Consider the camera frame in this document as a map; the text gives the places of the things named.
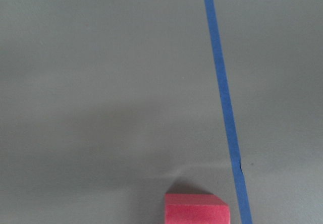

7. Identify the red block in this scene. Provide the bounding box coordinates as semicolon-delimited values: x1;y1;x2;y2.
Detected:
165;193;231;224

